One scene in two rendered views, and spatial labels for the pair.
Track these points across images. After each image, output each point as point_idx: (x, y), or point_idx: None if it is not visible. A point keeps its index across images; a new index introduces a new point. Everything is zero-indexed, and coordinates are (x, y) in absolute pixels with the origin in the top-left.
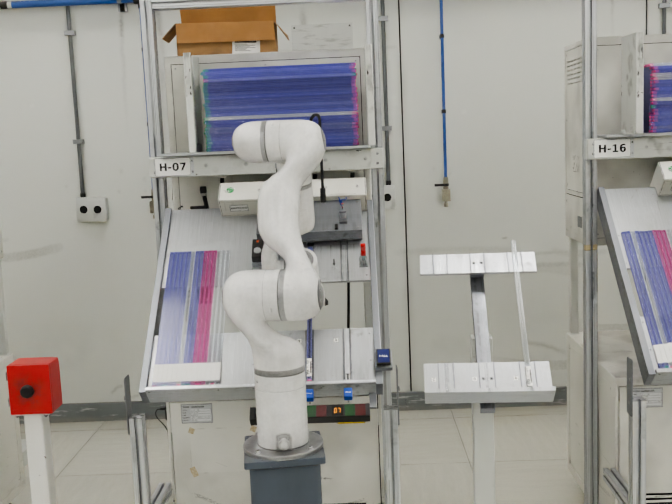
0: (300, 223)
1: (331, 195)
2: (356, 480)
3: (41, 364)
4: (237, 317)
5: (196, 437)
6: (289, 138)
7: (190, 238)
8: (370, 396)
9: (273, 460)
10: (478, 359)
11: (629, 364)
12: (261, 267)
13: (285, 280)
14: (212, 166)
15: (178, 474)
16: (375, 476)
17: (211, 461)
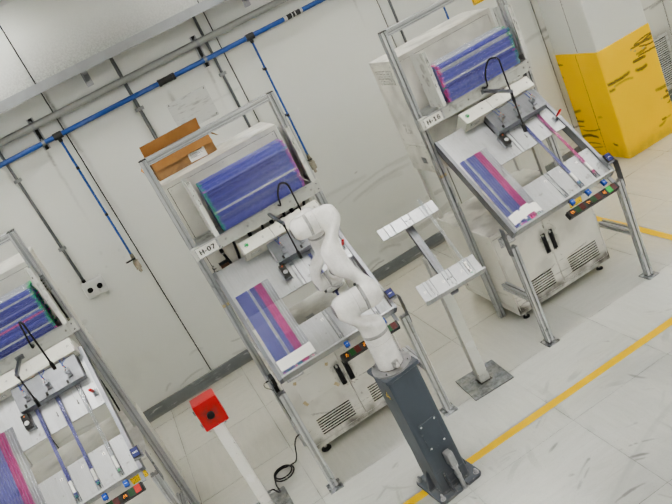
0: None
1: None
2: None
3: (210, 396)
4: (350, 320)
5: (298, 385)
6: (323, 219)
7: (239, 283)
8: (392, 316)
9: (397, 374)
10: (436, 269)
11: (502, 232)
12: (291, 279)
13: (364, 290)
14: (229, 237)
15: (298, 409)
16: None
17: (312, 393)
